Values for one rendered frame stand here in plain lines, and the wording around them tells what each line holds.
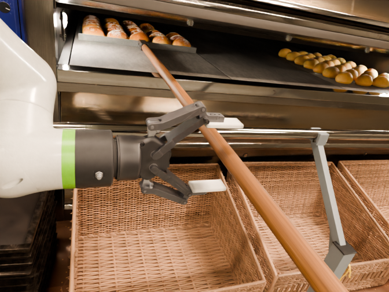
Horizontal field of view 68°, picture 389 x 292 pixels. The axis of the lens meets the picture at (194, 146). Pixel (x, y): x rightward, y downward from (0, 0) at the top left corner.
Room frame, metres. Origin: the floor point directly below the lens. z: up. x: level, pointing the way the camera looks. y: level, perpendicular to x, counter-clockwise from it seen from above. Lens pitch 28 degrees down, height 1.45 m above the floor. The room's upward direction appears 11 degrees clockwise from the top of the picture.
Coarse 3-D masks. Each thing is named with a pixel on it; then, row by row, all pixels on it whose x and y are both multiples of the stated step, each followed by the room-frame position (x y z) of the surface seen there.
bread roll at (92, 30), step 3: (87, 27) 1.34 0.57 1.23; (90, 27) 1.34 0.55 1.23; (93, 27) 1.34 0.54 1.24; (96, 27) 1.35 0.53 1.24; (84, 30) 1.33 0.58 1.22; (87, 30) 1.32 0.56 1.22; (90, 30) 1.32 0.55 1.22; (93, 30) 1.33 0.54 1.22; (96, 30) 1.33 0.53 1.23; (99, 30) 1.34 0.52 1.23; (84, 33) 1.32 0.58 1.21; (87, 33) 1.32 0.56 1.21; (90, 33) 1.32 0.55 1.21; (93, 33) 1.32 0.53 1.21; (96, 33) 1.33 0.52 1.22; (99, 33) 1.34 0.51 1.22; (102, 33) 1.35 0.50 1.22
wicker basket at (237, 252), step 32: (96, 192) 0.82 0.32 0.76; (128, 192) 0.87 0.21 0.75; (224, 192) 0.92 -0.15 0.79; (96, 224) 0.79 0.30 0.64; (128, 224) 0.83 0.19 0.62; (160, 224) 0.88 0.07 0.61; (192, 224) 0.93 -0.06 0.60; (224, 224) 0.87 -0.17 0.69; (96, 256) 0.69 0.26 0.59; (128, 256) 0.72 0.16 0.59; (160, 256) 0.75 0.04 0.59; (224, 256) 0.80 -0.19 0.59; (96, 288) 0.58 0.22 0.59; (128, 288) 0.60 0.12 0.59; (160, 288) 0.62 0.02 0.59; (192, 288) 0.64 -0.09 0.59; (224, 288) 0.55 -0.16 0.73; (256, 288) 0.59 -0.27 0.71
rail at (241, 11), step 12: (156, 0) 0.80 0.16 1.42; (168, 0) 0.81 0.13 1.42; (180, 0) 0.82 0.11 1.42; (192, 0) 0.83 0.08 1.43; (228, 12) 0.87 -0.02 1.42; (240, 12) 0.89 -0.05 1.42; (252, 12) 0.90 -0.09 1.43; (264, 12) 0.92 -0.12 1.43; (300, 24) 0.97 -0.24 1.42; (312, 24) 0.98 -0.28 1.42; (324, 24) 1.00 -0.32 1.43; (372, 36) 1.08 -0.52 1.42; (384, 36) 1.10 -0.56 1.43
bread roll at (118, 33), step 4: (112, 32) 1.37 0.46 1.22; (116, 32) 1.37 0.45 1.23; (120, 32) 1.38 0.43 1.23; (124, 32) 1.40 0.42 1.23; (108, 36) 1.36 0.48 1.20; (112, 36) 1.36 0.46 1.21; (116, 36) 1.36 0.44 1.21; (120, 36) 1.37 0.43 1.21; (124, 36) 1.38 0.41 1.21; (128, 36) 1.40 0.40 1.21
